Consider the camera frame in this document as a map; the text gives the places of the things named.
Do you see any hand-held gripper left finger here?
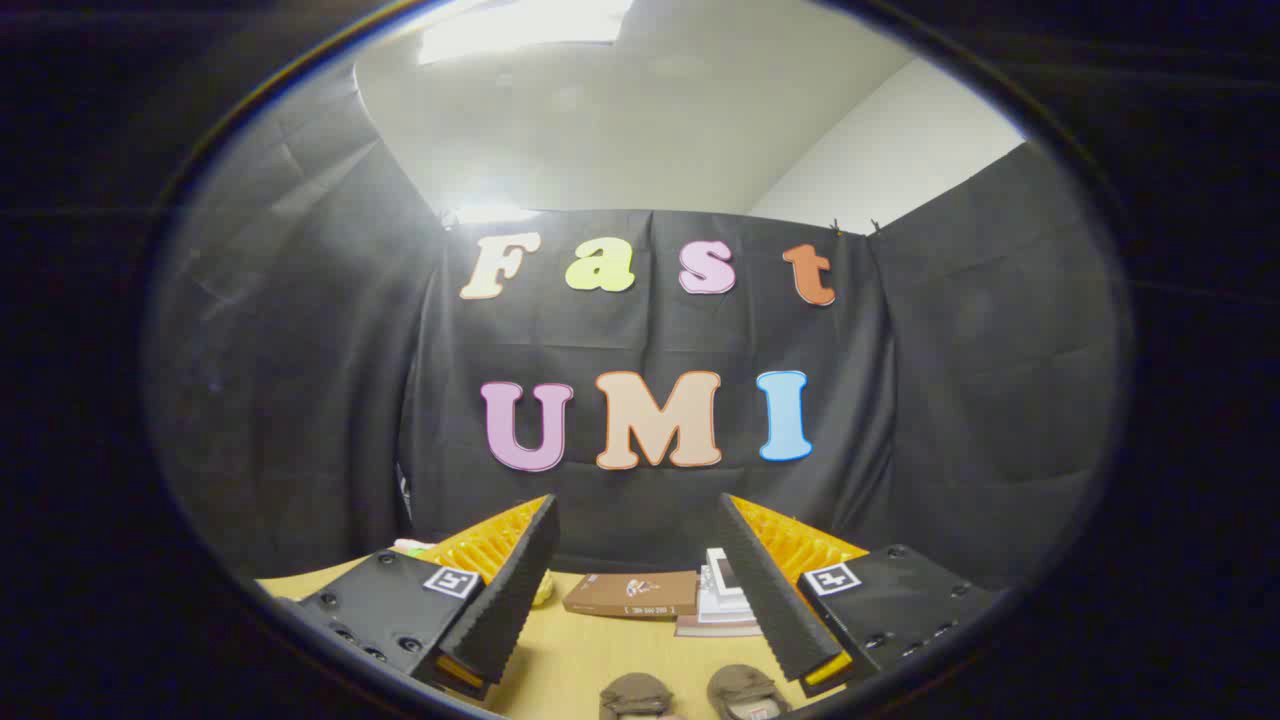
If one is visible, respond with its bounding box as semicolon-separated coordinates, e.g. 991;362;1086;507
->
275;493;562;701

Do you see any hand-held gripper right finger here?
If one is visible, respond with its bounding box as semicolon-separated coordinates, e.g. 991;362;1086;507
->
714;492;1006;699

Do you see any brown fleece shoe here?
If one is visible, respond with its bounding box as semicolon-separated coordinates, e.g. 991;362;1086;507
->
706;664;792;720
598;672;677;720

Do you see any plain white book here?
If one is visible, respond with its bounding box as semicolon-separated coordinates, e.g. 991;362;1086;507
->
696;565;758;627

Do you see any pale pink book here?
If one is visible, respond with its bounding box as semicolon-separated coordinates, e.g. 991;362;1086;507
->
675;614;767;639

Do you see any brown book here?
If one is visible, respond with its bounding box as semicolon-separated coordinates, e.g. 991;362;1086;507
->
563;570;700;619

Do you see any black backdrop cloth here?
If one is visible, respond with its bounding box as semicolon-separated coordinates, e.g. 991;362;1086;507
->
148;60;1133;593

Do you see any ceiling light panel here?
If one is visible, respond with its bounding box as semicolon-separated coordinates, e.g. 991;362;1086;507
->
415;0;637;67

